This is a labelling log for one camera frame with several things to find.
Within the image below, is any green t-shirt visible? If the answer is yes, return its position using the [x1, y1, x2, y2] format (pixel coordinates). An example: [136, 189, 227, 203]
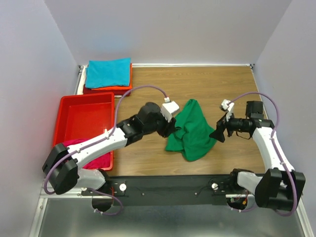
[165, 99, 217, 162]

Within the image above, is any crumpled magenta t-shirt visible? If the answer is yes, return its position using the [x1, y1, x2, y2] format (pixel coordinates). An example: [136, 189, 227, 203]
[63, 139, 114, 170]

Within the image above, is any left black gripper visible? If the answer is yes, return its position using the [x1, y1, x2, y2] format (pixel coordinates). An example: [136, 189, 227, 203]
[143, 110, 177, 139]

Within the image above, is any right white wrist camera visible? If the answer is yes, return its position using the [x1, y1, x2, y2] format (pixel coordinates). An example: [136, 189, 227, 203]
[219, 99, 235, 121]

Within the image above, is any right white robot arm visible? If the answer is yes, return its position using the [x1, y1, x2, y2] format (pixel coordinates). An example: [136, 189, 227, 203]
[209, 100, 306, 215]

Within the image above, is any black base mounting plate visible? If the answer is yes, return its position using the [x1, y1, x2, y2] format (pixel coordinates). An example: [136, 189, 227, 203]
[81, 175, 257, 207]

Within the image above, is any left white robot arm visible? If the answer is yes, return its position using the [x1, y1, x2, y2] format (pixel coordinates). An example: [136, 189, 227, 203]
[42, 101, 180, 195]

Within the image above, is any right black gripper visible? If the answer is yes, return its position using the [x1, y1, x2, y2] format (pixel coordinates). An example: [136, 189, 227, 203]
[209, 109, 248, 143]

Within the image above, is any folded blue t-shirt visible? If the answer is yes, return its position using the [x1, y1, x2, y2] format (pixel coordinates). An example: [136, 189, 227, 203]
[85, 58, 131, 89]

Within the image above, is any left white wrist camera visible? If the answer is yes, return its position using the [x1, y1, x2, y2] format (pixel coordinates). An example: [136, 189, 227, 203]
[160, 101, 180, 122]

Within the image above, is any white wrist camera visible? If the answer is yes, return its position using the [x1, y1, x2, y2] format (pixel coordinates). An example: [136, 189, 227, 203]
[219, 99, 235, 121]
[160, 101, 180, 122]

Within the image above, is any folded orange t-shirt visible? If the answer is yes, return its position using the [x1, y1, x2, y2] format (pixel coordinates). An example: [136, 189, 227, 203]
[91, 63, 133, 91]

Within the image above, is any folded dark red t-shirt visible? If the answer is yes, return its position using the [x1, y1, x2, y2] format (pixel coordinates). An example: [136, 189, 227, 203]
[82, 85, 132, 96]

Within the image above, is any red plastic bin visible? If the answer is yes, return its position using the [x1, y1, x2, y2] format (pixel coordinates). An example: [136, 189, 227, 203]
[52, 92, 116, 171]

